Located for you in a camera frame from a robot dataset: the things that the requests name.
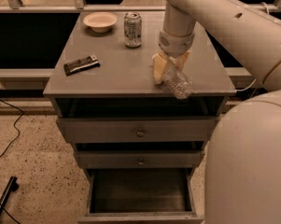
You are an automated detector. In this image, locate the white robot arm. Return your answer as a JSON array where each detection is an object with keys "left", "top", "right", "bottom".
[{"left": 159, "top": 0, "right": 281, "bottom": 224}]

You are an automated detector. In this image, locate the black metal floor stand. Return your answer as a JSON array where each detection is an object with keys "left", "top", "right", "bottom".
[{"left": 0, "top": 176, "right": 19, "bottom": 216}]

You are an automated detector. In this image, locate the white cable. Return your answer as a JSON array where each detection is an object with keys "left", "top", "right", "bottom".
[{"left": 235, "top": 2, "right": 272, "bottom": 93}]

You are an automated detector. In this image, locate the grey middle drawer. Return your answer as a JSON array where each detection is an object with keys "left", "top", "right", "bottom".
[{"left": 74, "top": 150, "right": 204, "bottom": 169}]

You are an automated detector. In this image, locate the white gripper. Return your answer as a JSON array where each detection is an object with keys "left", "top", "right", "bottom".
[{"left": 152, "top": 30, "right": 194, "bottom": 84}]

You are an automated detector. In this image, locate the silver soda can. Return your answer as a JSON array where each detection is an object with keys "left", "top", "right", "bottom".
[{"left": 124, "top": 12, "right": 142, "bottom": 48}]

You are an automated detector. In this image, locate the grey top drawer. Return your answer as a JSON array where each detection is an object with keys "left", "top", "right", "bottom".
[{"left": 57, "top": 118, "right": 215, "bottom": 143}]

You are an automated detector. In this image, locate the clear plastic water bottle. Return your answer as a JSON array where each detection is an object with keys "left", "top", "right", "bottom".
[{"left": 163, "top": 64, "right": 192, "bottom": 100}]

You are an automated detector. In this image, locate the grey open bottom drawer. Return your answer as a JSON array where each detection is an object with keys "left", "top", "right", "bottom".
[{"left": 77, "top": 168, "right": 204, "bottom": 224}]

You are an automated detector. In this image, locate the black floor cable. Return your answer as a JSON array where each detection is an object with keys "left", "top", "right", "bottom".
[{"left": 0, "top": 87, "right": 25, "bottom": 159}]

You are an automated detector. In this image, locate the black snack bar wrapper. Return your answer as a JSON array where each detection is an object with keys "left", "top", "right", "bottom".
[{"left": 63, "top": 55, "right": 101, "bottom": 76}]

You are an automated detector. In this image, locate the grey wooden drawer cabinet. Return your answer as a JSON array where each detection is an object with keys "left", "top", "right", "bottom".
[{"left": 42, "top": 10, "right": 237, "bottom": 224}]

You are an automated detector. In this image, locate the white paper bowl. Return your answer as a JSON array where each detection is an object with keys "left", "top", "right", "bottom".
[{"left": 83, "top": 12, "right": 118, "bottom": 34}]

